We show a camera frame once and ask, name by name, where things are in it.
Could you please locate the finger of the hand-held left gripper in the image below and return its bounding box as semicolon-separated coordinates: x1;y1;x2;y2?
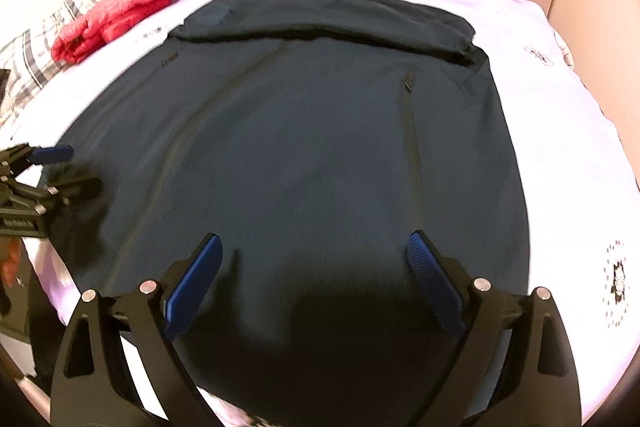
0;145;75;178
5;177;101;214

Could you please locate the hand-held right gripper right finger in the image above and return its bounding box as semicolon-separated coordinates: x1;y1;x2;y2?
406;229;583;427

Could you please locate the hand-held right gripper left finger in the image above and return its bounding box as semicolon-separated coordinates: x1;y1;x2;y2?
50;232;223;427

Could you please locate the dark navy zip jacket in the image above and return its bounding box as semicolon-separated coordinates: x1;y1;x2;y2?
45;0;531;427

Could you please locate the person's left hand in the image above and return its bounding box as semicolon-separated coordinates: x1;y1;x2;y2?
0;247;19;292

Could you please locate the grey plaid pillow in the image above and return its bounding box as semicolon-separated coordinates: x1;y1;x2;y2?
0;0;193;118

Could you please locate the red down jacket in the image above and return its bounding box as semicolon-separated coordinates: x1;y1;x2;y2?
51;0;197;64

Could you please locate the purple floral blanket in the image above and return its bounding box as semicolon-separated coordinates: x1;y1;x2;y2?
10;0;640;427

